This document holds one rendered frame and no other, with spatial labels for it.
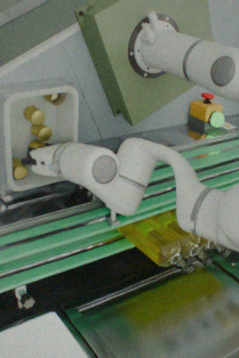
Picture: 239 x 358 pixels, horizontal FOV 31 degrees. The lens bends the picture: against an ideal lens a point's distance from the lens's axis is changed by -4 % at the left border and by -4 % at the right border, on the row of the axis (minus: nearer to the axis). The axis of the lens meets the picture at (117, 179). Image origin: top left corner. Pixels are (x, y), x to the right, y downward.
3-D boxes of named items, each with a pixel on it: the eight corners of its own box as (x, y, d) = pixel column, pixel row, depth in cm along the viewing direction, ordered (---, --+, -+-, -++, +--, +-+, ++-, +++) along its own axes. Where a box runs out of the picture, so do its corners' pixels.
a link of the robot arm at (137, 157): (205, 239, 76) (113, 203, 88) (232, 172, 77) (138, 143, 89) (189, 231, 69) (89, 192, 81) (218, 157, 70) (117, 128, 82)
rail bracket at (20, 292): (-1, 288, 100) (21, 325, 90) (-4, 265, 96) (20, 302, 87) (14, 283, 102) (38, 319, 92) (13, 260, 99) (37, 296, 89)
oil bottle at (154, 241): (112, 227, 112) (165, 272, 96) (113, 208, 109) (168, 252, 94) (130, 220, 115) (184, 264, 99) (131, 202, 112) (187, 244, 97)
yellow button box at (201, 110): (187, 122, 130) (204, 130, 125) (189, 98, 127) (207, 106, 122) (203, 119, 134) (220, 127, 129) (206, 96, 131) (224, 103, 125)
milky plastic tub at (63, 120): (-4, 178, 101) (9, 194, 95) (-10, 85, 91) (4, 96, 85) (60, 163, 110) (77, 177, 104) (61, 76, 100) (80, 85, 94)
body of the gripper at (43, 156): (51, 186, 84) (31, 177, 94) (97, 173, 89) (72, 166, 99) (45, 148, 83) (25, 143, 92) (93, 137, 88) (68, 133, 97)
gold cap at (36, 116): (23, 105, 96) (30, 111, 93) (37, 103, 98) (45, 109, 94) (23, 121, 97) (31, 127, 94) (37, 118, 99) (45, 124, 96)
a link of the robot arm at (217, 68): (188, 33, 84) (249, 50, 73) (229, 47, 93) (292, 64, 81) (173, 78, 88) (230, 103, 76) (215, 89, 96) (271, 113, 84)
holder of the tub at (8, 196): (-2, 196, 104) (9, 212, 98) (-10, 85, 91) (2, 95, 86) (59, 181, 113) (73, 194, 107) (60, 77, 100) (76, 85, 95)
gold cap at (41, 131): (29, 122, 99) (37, 129, 95) (44, 119, 100) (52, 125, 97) (30, 137, 100) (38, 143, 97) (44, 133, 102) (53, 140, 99)
